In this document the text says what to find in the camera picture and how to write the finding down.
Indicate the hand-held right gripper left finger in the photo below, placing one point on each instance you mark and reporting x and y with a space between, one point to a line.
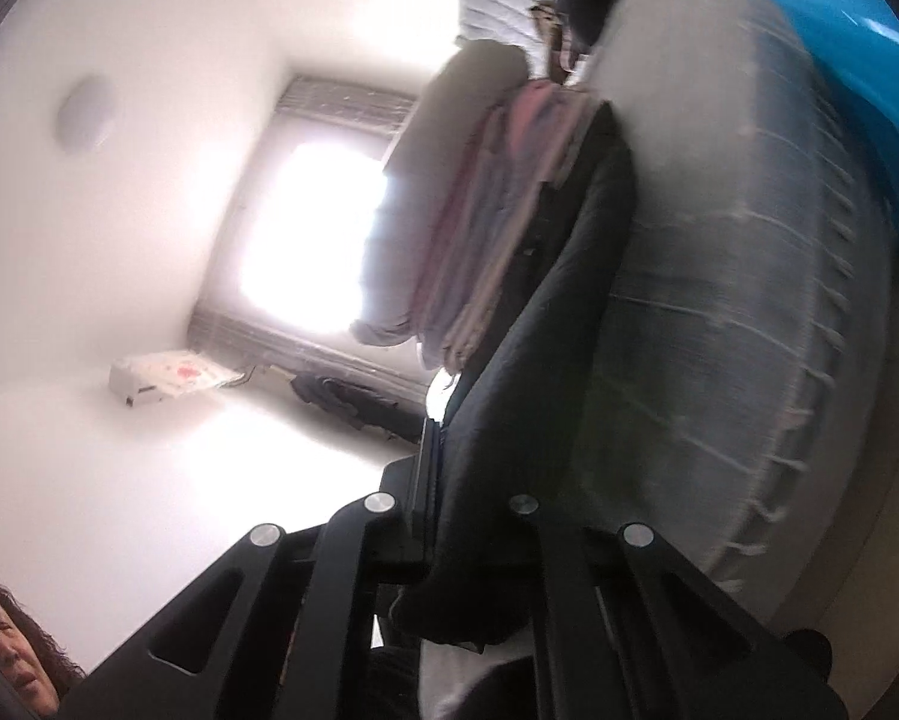
427 480

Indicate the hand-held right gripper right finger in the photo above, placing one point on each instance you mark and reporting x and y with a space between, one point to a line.
547 562

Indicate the black garment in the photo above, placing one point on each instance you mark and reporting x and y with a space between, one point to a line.
539 300

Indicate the dark hanging clothes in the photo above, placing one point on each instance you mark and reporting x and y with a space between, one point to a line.
344 405

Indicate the bright window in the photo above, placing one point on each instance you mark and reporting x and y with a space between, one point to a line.
307 240

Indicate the grey checked bed sheet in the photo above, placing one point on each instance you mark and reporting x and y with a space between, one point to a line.
719 315

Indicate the person's head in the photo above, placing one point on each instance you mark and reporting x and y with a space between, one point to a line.
14 652

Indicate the patterned brown cloth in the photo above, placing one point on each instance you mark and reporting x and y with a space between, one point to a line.
550 37

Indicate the round ceiling lamp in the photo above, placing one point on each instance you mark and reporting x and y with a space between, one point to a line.
83 114

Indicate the blue plastic tub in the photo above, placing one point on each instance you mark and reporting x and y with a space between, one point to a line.
854 30

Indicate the white wall air conditioner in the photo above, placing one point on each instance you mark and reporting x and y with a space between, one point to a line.
172 379

